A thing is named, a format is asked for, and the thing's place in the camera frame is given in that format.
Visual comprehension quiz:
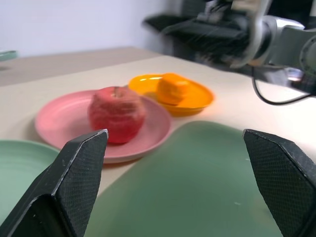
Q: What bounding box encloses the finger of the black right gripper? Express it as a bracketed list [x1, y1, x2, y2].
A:
[142, 14, 207, 32]
[160, 21, 249, 64]

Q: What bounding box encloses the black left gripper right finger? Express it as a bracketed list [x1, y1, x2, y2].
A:
[242, 128, 316, 237]

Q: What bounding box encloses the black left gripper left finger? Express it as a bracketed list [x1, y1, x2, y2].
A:
[0, 128, 109, 237]

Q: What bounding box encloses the light green round plate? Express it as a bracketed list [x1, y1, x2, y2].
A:
[0, 139, 61, 223]
[0, 50, 19, 62]

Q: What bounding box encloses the pink round plate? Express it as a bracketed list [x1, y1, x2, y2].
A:
[34, 89, 172, 164]

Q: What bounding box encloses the orange round plate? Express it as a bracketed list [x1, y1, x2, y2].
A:
[128, 73, 214, 117]

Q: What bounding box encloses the orange fruit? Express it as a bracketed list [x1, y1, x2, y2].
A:
[157, 73, 193, 106]

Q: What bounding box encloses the red apple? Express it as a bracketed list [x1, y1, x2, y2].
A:
[87, 86, 146, 145]

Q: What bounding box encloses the large dark green tray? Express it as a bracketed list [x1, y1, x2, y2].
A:
[82, 120, 282, 237]

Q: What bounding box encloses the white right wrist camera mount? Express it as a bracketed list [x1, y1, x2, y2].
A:
[229, 0, 278, 69]

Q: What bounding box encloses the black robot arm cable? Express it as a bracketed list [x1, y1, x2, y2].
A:
[251, 66, 316, 106]

